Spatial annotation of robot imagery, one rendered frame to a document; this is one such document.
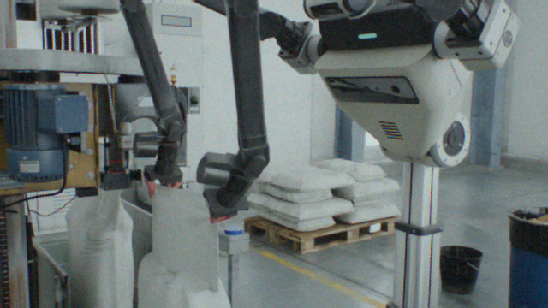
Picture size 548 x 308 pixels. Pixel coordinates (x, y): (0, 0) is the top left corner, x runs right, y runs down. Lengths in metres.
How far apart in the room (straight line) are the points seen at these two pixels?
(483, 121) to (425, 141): 8.59
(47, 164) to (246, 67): 0.64
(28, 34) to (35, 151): 2.52
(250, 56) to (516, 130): 9.09
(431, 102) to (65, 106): 0.88
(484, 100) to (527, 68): 0.86
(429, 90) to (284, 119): 5.78
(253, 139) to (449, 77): 0.50
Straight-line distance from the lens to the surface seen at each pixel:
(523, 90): 9.91
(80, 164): 1.68
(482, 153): 10.04
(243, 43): 1.00
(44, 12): 1.78
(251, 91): 1.05
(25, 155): 1.45
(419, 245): 1.55
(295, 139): 7.15
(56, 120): 1.37
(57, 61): 1.44
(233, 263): 1.84
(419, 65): 1.25
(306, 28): 1.59
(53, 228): 4.57
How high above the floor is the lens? 1.33
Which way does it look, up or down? 7 degrees down
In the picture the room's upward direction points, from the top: 1 degrees clockwise
